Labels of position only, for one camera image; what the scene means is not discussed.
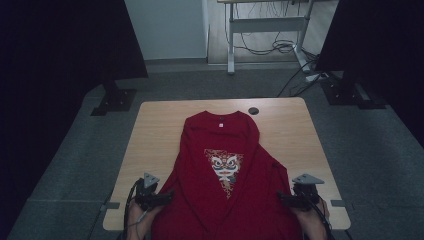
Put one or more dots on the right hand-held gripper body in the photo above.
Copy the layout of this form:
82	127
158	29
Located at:
305	195

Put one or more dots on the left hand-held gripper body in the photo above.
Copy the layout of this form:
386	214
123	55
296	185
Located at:
146	196

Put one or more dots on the red printed t-shirt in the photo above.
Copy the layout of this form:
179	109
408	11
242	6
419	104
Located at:
213	206

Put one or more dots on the person's left hand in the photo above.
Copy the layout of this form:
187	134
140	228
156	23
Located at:
140	216

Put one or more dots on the person's right hand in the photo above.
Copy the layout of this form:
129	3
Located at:
311	218

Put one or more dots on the black round table grommet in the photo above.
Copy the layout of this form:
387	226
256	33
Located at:
253	111

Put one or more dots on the black stand base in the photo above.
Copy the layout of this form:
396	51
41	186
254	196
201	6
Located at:
350	93
115	100

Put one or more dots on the white power strip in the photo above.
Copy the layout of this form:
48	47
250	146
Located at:
315	77

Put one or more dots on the black curtain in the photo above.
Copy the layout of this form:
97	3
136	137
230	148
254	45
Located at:
60	50
383	43

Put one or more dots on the white desk frame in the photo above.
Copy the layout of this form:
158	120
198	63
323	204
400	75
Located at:
266	25

